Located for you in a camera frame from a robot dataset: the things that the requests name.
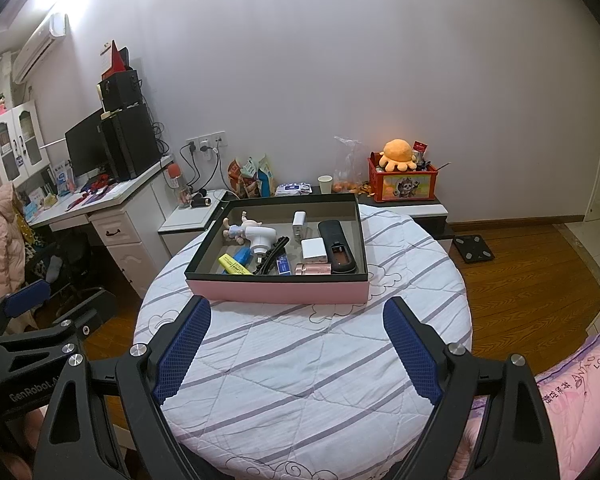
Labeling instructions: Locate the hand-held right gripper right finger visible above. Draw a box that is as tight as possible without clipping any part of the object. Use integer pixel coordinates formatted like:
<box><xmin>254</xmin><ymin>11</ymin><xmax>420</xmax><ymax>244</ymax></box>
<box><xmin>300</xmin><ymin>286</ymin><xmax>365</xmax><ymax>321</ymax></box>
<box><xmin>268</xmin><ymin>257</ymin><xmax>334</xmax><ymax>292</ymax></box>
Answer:
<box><xmin>381</xmin><ymin>296</ymin><xmax>561</xmax><ymax>480</ymax></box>

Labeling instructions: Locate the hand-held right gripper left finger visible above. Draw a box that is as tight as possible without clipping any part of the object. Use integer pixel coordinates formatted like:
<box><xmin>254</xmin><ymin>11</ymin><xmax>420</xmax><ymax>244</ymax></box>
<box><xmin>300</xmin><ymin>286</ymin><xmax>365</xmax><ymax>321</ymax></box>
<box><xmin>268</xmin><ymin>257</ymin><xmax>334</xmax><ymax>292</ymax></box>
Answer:
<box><xmin>32</xmin><ymin>294</ymin><xmax>213</xmax><ymax>480</ymax></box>

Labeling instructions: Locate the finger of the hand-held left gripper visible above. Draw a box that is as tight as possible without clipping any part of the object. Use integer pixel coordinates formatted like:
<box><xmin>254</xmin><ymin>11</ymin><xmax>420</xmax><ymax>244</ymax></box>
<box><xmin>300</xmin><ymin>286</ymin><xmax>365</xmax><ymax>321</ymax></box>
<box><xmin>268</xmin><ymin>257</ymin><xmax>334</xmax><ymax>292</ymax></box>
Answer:
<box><xmin>0</xmin><ymin>287</ymin><xmax>118</xmax><ymax>361</ymax></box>
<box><xmin>0</xmin><ymin>278</ymin><xmax>52</xmax><ymax>341</ymax></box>

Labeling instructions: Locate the yellow highlighter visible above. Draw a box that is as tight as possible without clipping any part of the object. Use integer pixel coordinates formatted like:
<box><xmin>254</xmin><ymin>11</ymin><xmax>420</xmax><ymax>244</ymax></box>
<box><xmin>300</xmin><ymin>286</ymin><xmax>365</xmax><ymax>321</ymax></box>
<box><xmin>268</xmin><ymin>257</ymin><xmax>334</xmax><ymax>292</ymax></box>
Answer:
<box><xmin>216</xmin><ymin>254</ymin><xmax>253</xmax><ymax>276</ymax></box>

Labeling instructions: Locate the pink box with dark rim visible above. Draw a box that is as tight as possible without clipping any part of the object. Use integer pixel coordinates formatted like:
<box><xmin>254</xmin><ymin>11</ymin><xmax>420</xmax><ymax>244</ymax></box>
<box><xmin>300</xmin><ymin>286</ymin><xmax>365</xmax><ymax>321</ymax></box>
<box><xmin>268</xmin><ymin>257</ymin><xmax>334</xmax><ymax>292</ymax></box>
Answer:
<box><xmin>185</xmin><ymin>195</ymin><xmax>371</xmax><ymax>306</ymax></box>

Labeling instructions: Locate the black remote with back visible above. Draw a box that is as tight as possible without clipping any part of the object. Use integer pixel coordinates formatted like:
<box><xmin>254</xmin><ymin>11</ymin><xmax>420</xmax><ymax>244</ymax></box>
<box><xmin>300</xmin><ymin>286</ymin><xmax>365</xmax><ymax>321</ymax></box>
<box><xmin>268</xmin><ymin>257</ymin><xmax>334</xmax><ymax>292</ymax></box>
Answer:
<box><xmin>329</xmin><ymin>241</ymin><xmax>357</xmax><ymax>275</ymax></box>

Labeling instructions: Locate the black hair clip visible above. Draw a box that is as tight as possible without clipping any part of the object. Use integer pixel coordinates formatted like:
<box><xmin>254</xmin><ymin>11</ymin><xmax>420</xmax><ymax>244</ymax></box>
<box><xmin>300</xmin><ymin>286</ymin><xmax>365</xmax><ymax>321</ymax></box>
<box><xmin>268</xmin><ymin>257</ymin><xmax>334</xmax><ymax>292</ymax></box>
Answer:
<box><xmin>252</xmin><ymin>235</ymin><xmax>292</xmax><ymax>276</ymax></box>

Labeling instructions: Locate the small doll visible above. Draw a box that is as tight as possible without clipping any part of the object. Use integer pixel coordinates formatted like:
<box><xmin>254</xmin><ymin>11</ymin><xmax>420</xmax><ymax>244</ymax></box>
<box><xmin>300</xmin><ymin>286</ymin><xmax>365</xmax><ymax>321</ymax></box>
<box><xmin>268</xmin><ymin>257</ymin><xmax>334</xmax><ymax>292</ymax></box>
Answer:
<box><xmin>222</xmin><ymin>211</ymin><xmax>251</xmax><ymax>242</ymax></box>

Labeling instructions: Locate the white plug charger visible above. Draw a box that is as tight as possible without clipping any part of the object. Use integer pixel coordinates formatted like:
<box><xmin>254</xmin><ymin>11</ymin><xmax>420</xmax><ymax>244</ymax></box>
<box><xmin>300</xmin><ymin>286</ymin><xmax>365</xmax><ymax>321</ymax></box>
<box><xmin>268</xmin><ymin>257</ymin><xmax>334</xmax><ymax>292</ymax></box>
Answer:
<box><xmin>301</xmin><ymin>238</ymin><xmax>328</xmax><ymax>263</ymax></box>

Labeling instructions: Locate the black remote control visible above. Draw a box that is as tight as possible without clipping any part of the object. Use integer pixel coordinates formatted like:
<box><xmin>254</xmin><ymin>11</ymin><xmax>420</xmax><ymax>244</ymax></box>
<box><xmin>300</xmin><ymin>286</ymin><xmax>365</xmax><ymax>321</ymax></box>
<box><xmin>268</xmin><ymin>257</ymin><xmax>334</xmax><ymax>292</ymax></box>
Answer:
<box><xmin>317</xmin><ymin>220</ymin><xmax>345</xmax><ymax>251</ymax></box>

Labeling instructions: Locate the black office chair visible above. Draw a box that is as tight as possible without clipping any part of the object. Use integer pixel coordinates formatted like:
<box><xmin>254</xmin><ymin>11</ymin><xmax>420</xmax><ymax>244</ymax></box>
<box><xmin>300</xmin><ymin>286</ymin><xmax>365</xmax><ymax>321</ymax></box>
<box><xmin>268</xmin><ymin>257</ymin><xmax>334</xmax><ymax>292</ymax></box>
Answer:
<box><xmin>27</xmin><ymin>240</ymin><xmax>106</xmax><ymax>311</ymax></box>

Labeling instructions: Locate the pink padded jacket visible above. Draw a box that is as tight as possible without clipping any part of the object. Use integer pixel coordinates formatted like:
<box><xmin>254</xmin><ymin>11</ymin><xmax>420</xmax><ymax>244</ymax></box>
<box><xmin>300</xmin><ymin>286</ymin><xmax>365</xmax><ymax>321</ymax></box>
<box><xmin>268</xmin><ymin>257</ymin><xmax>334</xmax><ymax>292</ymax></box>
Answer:
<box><xmin>0</xmin><ymin>182</ymin><xmax>28</xmax><ymax>301</ymax></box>

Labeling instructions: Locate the white desk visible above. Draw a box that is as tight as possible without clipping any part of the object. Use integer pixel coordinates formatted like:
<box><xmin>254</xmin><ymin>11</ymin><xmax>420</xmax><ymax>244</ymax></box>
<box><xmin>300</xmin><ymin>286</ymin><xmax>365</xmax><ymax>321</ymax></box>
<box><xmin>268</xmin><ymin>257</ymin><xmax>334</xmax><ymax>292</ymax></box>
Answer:
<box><xmin>27</xmin><ymin>155</ymin><xmax>173</xmax><ymax>301</ymax></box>

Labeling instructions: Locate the black bathroom scale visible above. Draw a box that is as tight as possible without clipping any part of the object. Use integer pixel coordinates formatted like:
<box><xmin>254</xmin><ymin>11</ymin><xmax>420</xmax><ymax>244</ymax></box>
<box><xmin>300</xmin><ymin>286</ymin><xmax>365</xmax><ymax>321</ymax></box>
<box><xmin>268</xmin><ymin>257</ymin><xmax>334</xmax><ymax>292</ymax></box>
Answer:
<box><xmin>453</xmin><ymin>234</ymin><xmax>493</xmax><ymax>263</ymax></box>

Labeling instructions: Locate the blue and white box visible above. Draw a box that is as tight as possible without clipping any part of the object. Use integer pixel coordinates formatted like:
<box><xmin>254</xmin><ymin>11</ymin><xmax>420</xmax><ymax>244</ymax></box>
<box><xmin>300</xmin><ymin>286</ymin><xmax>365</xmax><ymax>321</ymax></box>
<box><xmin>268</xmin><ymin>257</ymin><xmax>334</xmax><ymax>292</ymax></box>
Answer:
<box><xmin>50</xmin><ymin>160</ymin><xmax>76</xmax><ymax>196</ymax></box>

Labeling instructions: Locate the red desk item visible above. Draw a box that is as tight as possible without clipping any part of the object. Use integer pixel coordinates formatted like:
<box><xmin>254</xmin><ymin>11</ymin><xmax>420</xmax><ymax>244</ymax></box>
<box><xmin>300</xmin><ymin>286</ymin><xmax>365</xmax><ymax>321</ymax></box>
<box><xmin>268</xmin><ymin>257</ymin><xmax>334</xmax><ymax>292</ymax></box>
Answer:
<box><xmin>82</xmin><ymin>174</ymin><xmax>118</xmax><ymax>195</ymax></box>

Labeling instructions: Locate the white side cabinet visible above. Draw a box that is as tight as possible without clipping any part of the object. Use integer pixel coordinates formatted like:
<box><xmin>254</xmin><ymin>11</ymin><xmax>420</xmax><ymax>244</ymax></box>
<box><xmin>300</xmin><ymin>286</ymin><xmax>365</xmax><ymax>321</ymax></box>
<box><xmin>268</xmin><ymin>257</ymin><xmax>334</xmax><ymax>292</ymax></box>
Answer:
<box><xmin>158</xmin><ymin>189</ymin><xmax>231</xmax><ymax>261</ymax></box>

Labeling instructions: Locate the low black and white cabinet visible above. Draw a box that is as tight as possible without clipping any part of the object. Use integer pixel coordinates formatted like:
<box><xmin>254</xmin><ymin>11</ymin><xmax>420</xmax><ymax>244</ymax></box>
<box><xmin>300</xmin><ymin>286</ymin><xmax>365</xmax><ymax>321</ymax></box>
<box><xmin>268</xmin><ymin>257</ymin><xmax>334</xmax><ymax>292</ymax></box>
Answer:
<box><xmin>355</xmin><ymin>192</ymin><xmax>453</xmax><ymax>241</ymax></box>

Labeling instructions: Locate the clear bottle with orange cap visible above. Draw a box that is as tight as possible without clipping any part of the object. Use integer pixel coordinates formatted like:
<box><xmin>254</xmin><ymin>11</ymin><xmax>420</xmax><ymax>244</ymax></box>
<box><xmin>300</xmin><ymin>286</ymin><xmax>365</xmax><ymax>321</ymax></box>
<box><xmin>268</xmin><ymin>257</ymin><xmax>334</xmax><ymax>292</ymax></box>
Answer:
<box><xmin>164</xmin><ymin>161</ymin><xmax>191</xmax><ymax>208</ymax></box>

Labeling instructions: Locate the white glass-door cabinet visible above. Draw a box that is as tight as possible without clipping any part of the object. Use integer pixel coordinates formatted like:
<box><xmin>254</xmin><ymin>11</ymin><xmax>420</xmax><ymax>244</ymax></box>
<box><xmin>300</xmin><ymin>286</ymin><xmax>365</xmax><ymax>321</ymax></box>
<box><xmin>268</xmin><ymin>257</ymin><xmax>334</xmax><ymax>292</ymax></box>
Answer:
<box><xmin>0</xmin><ymin>100</ymin><xmax>51</xmax><ymax>188</ymax></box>

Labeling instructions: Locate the black computer monitor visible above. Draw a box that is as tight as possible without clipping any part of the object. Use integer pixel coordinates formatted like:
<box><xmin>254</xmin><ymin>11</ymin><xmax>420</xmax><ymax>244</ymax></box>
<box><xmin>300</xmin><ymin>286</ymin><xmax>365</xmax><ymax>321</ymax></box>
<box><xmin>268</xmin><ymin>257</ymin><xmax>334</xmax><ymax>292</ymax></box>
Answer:
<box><xmin>64</xmin><ymin>110</ymin><xmax>113</xmax><ymax>178</ymax></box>

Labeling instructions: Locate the red plastic crate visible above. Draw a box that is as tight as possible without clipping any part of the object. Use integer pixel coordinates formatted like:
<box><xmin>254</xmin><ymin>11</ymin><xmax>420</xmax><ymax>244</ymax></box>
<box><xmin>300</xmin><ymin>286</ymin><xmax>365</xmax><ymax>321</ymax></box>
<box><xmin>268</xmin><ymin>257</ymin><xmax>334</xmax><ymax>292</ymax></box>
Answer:
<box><xmin>367</xmin><ymin>156</ymin><xmax>438</xmax><ymax>203</ymax></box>

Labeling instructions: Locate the black computer tower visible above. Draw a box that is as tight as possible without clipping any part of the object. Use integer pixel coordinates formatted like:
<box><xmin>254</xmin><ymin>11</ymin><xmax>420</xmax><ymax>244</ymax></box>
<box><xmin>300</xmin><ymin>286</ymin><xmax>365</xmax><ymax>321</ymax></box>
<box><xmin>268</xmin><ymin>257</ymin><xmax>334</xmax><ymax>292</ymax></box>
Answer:
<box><xmin>102</xmin><ymin>102</ymin><xmax>162</xmax><ymax>182</ymax></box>

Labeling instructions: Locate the pink embroidered blanket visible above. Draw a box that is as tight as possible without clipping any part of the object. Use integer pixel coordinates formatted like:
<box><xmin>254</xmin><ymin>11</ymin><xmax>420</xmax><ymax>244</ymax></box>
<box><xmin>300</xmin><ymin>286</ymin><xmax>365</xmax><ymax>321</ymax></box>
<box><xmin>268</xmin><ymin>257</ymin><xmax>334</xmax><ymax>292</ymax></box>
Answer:
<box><xmin>450</xmin><ymin>322</ymin><xmax>600</xmax><ymax>480</ymax></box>

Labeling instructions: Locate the green and white snack bag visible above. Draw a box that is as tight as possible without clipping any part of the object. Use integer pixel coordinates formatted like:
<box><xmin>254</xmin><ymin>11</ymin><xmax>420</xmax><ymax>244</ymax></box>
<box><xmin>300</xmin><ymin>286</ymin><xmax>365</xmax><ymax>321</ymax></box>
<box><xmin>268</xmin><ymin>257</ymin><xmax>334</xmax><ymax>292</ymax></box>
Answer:
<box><xmin>242</xmin><ymin>156</ymin><xmax>261</xmax><ymax>196</ymax></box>

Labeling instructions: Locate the clear plastic bag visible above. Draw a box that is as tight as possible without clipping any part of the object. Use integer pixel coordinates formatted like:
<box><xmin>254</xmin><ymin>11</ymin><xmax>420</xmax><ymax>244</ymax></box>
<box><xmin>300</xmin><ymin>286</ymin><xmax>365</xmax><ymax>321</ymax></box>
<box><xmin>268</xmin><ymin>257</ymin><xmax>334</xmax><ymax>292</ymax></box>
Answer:
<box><xmin>332</xmin><ymin>135</ymin><xmax>371</xmax><ymax>195</ymax></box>

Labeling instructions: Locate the blue snack bag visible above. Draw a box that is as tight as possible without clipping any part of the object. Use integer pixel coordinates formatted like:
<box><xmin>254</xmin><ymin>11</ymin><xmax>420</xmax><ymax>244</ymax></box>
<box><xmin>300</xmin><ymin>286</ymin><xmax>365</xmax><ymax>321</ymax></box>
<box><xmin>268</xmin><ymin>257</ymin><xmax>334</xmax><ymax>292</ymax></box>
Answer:
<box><xmin>257</xmin><ymin>154</ymin><xmax>277</xmax><ymax>197</ymax></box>

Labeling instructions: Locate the orange octopus plush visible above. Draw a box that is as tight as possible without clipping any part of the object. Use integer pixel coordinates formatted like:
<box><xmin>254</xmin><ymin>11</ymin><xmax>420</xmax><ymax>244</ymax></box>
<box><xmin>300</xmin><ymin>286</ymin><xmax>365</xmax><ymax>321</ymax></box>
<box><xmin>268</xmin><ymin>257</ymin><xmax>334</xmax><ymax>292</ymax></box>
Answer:
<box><xmin>378</xmin><ymin>139</ymin><xmax>417</xmax><ymax>171</ymax></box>

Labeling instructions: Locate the black speaker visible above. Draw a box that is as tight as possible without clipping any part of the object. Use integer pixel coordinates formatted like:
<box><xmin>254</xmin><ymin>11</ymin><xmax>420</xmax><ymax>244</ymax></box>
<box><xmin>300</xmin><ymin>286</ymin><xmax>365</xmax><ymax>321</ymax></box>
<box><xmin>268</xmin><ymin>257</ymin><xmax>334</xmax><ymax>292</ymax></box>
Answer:
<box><xmin>97</xmin><ymin>69</ymin><xmax>143</xmax><ymax>113</ymax></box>

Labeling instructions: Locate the white air conditioner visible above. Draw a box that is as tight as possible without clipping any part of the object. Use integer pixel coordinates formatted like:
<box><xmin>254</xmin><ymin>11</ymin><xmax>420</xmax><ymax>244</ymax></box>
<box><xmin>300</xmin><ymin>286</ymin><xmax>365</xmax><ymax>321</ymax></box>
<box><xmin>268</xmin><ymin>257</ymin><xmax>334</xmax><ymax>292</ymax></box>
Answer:
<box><xmin>12</xmin><ymin>12</ymin><xmax>70</xmax><ymax>81</ymax></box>

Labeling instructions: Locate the red triangular item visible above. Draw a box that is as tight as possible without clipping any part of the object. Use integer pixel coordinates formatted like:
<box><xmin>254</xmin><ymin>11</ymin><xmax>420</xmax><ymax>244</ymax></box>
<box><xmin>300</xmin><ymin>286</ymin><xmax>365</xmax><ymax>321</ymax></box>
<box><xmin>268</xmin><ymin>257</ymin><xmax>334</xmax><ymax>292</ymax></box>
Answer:
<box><xmin>109</xmin><ymin>39</ymin><xmax>130</xmax><ymax>73</ymax></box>

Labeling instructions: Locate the black power cable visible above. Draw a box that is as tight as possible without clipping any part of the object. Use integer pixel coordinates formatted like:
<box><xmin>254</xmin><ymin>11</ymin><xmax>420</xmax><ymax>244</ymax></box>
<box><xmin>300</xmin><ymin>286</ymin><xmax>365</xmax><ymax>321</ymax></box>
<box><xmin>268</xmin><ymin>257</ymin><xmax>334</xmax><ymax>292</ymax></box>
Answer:
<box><xmin>180</xmin><ymin>144</ymin><xmax>201</xmax><ymax>191</ymax></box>

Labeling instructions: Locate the white wall outlet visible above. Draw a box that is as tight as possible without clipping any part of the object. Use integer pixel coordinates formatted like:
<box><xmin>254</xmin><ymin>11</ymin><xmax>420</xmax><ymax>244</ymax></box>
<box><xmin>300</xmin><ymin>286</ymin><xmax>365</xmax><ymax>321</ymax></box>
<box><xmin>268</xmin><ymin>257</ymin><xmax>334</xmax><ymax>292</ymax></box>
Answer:
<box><xmin>186</xmin><ymin>131</ymin><xmax>227</xmax><ymax>153</ymax></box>

